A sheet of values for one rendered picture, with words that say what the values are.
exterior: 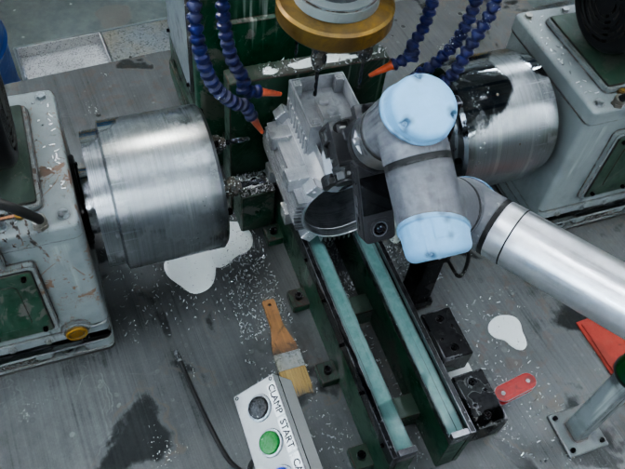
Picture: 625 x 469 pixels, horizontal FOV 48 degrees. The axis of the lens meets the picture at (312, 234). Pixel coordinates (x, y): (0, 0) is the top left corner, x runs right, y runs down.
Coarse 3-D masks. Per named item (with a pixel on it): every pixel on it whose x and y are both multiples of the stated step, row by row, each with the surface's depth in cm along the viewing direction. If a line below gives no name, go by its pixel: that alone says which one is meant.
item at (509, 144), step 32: (448, 64) 126; (480, 64) 126; (512, 64) 127; (480, 96) 122; (512, 96) 124; (544, 96) 125; (480, 128) 122; (512, 128) 124; (544, 128) 126; (480, 160) 124; (512, 160) 127; (544, 160) 133
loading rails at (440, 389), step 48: (288, 240) 139; (336, 240) 144; (336, 288) 125; (384, 288) 126; (336, 336) 121; (384, 336) 129; (384, 384) 115; (432, 384) 115; (384, 432) 109; (432, 432) 116
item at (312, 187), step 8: (280, 104) 126; (280, 112) 126; (288, 112) 126; (280, 120) 127; (304, 184) 117; (312, 184) 116; (320, 184) 117; (312, 192) 116; (320, 192) 117; (304, 232) 126
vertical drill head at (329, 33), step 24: (288, 0) 104; (312, 0) 101; (336, 0) 101; (360, 0) 102; (384, 0) 106; (288, 24) 103; (312, 24) 102; (336, 24) 102; (360, 24) 102; (384, 24) 103; (312, 48) 104; (336, 48) 102; (360, 48) 103; (360, 72) 113
